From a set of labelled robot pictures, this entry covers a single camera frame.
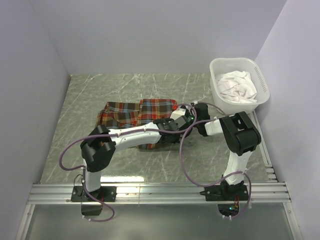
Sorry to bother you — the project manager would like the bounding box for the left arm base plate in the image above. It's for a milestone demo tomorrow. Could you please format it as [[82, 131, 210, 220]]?
[[70, 185, 117, 203]]

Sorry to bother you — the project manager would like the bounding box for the black box under rail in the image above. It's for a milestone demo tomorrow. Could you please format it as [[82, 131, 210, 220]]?
[[80, 200, 103, 217]]

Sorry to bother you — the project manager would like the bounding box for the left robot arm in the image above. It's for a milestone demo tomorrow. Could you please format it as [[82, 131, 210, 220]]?
[[80, 116, 194, 201]]

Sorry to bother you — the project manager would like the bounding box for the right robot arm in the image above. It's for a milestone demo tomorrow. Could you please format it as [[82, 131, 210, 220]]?
[[194, 103, 262, 201]]

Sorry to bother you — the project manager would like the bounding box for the white shirt in basket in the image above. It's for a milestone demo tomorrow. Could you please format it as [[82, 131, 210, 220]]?
[[215, 70, 258, 104]]

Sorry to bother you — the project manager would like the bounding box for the white plastic basket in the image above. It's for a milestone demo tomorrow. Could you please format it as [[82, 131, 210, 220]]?
[[209, 57, 270, 115]]

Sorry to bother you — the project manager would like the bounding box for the aluminium rail frame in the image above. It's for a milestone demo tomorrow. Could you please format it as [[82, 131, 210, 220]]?
[[14, 109, 305, 240]]

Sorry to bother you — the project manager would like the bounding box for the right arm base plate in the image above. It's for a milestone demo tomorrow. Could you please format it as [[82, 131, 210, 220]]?
[[200, 184, 249, 202]]

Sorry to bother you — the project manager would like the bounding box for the plaid long sleeve shirt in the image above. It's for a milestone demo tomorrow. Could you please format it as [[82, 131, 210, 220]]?
[[96, 98, 181, 151]]

